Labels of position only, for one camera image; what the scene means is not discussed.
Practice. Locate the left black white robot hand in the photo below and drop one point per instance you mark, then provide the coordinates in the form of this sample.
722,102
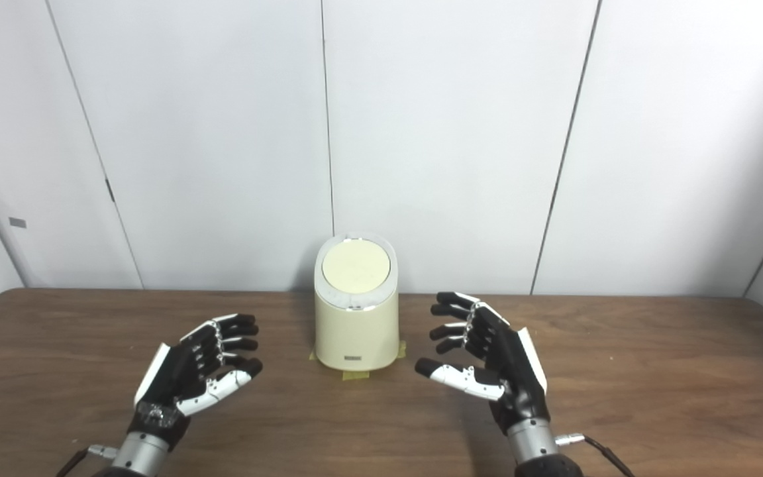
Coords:
179,377

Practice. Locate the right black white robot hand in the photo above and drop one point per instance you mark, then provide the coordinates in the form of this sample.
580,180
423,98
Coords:
510,374

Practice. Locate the cream-colored bin body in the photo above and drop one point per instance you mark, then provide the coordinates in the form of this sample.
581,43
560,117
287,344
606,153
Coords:
356,338

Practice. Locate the round cream bin lid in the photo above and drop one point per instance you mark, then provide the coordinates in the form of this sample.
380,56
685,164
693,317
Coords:
356,266

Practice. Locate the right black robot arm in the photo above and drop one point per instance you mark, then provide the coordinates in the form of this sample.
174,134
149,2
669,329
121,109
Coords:
544,454

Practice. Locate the wide yellow tape piece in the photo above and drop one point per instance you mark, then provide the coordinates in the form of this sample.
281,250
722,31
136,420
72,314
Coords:
356,375

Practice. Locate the dark wall panel hinge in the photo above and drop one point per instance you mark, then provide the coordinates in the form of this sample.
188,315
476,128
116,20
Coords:
109,190

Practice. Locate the small grey wall tag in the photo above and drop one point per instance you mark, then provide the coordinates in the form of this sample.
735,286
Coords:
17,222

